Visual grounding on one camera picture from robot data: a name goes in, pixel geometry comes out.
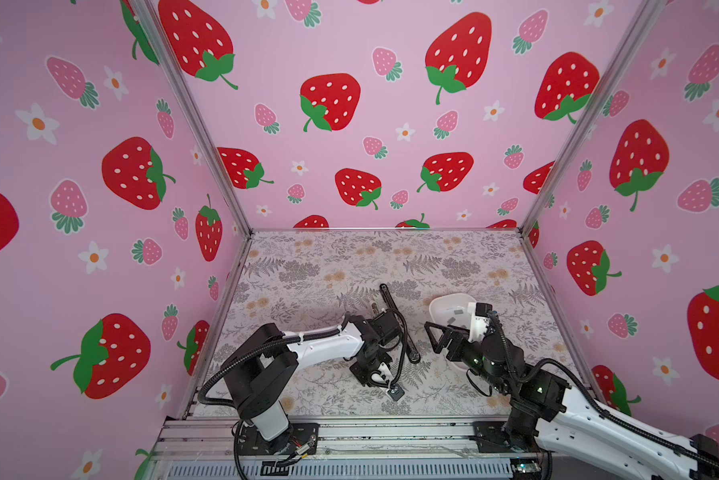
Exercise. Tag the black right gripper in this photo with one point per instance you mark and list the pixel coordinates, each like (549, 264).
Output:
(438, 343)

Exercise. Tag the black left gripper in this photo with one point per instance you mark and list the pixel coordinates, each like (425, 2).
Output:
(365, 375)

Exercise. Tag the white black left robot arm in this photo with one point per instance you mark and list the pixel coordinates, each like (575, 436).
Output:
(253, 378)

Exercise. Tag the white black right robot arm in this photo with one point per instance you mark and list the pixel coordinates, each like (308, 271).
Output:
(552, 409)

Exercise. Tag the white plastic tray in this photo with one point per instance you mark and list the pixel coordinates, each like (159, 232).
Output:
(441, 310)

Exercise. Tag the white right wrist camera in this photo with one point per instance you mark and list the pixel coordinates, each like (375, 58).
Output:
(481, 324)

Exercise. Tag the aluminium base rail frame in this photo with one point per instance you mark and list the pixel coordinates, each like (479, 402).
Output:
(410, 447)

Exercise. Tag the aluminium corner post right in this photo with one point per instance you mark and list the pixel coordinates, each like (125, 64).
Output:
(645, 18)

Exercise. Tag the aluminium corner post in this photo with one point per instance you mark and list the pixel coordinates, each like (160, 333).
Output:
(645, 18)
(156, 36)

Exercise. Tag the aluminium corner post left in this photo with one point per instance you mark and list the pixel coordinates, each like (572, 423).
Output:
(156, 36)

